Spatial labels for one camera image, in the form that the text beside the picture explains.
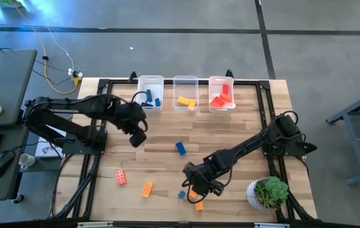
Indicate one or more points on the black frame clamp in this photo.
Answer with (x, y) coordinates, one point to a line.
(132, 76)
(229, 73)

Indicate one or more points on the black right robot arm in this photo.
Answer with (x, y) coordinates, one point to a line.
(249, 144)

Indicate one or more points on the white patterned plant pot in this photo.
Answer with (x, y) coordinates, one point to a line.
(251, 196)

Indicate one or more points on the small yellow toy brick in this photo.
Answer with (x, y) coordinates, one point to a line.
(199, 206)

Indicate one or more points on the white plastic bin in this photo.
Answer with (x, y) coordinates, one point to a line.
(157, 84)
(216, 85)

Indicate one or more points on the clear plastic bin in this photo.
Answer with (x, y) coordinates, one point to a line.
(185, 85)

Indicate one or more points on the black computer mouse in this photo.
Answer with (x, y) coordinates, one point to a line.
(1, 163)

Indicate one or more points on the small white mug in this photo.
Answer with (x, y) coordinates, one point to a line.
(27, 160)

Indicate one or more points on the silver aluminium bracket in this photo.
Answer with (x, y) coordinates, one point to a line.
(94, 225)
(271, 225)

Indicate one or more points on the green succulent plant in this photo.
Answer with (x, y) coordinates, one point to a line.
(274, 190)

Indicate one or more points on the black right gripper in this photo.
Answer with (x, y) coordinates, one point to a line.
(203, 174)

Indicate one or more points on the black aluminium table frame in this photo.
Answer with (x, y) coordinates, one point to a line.
(249, 82)

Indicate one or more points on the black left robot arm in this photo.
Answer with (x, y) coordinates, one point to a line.
(72, 103)

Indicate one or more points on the white printed paper box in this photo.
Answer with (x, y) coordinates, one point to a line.
(45, 149)

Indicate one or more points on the small blue toy brick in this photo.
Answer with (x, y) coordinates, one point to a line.
(181, 194)

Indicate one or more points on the black desk caster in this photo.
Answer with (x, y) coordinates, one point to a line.
(18, 199)

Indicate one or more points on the blue-grey metal table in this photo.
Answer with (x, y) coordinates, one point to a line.
(358, 149)

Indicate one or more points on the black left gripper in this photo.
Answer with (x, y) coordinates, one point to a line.
(129, 115)

